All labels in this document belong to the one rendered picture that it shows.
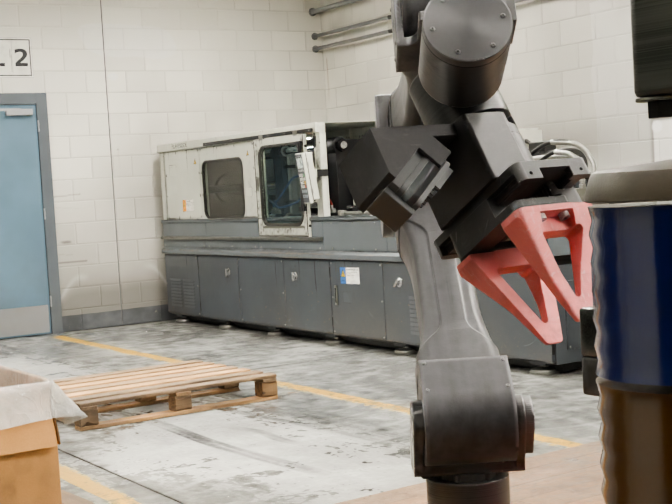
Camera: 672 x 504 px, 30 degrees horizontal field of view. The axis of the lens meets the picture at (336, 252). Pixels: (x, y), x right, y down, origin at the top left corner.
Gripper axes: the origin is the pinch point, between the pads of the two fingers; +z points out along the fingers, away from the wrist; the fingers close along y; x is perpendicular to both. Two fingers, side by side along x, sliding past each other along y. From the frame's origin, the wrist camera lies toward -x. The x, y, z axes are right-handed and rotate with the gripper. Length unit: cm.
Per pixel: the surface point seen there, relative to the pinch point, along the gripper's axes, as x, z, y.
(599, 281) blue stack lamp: -40, 14, 39
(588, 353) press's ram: -20.8, 9.2, 20.1
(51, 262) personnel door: 386, -486, -909
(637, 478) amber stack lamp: -40, 18, 38
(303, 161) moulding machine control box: 463, -389, -606
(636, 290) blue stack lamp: -40, 15, 40
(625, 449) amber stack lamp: -40, 17, 38
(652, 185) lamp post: -40, 13, 41
